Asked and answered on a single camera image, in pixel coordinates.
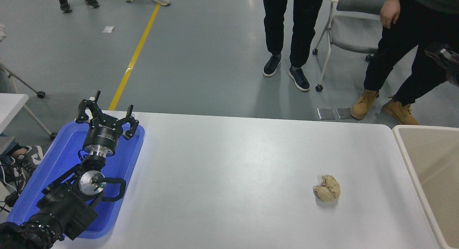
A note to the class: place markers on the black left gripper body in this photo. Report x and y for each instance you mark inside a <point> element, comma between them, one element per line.
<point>102,136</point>

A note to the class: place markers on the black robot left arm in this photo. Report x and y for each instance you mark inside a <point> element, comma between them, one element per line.
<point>68,209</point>

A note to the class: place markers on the metal floor plate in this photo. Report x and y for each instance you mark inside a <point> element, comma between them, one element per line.
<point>326,114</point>
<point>344,113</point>

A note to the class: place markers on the person's hand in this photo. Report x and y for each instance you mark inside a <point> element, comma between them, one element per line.
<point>390,13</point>

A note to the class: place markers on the blue plastic tray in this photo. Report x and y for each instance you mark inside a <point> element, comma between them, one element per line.
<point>53,163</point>

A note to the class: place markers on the seated person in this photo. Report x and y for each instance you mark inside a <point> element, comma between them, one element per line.
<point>30,156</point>

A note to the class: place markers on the white side table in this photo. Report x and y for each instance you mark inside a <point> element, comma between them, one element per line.
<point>10,105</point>

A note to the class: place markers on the white paper scrap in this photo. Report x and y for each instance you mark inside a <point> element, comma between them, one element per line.
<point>107,29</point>

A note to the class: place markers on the person in black shoes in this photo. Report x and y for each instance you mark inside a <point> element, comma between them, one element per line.
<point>64,0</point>

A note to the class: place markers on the person in dark shoes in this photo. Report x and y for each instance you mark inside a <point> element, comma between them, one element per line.
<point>301,23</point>

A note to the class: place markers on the crumpled tan paper ball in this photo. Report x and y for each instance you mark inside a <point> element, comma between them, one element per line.
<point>327,188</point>

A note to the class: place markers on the grey wheeled chair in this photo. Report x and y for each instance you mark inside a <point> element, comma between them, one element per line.
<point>351,30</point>

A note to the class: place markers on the large pale bin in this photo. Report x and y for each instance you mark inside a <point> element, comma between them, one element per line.
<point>430,170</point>

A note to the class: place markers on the grey wheeled frame leg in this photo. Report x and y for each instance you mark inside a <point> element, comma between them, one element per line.
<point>25,85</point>

